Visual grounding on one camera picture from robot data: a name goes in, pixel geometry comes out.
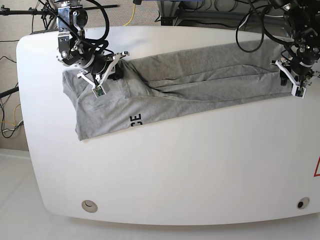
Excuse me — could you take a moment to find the table grommet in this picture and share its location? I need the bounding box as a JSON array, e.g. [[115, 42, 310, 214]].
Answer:
[[81, 200, 98, 213], [297, 197, 310, 210]]

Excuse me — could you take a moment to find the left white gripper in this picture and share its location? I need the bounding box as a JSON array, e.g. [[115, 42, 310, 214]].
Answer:
[[271, 60, 320, 98]]

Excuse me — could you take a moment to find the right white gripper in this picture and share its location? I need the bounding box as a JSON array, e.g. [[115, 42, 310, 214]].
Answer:
[[76, 51, 130, 98]]

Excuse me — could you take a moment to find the yellow cable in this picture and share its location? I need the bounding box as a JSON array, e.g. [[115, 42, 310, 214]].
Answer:
[[123, 0, 141, 27]]

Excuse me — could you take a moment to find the grey T-shirt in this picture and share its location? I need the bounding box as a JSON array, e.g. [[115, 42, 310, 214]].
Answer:
[[62, 39, 292, 141]]

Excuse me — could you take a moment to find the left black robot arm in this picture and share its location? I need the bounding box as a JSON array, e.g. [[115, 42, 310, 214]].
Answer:
[[235, 0, 320, 98]]

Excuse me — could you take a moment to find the black tripod stand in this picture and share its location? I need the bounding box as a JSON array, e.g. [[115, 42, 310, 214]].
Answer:
[[0, 0, 58, 34]]

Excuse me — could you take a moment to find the right table grommet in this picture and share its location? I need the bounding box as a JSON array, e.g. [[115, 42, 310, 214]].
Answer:
[[297, 197, 310, 210]]

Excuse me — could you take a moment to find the white cable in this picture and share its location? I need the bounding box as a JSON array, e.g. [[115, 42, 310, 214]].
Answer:
[[234, 11, 252, 32]]

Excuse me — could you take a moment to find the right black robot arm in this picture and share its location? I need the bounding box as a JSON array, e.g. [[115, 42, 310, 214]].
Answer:
[[53, 0, 129, 98]]

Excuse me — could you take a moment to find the left table grommet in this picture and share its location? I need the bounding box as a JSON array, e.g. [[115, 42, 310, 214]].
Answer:
[[81, 200, 98, 213]]

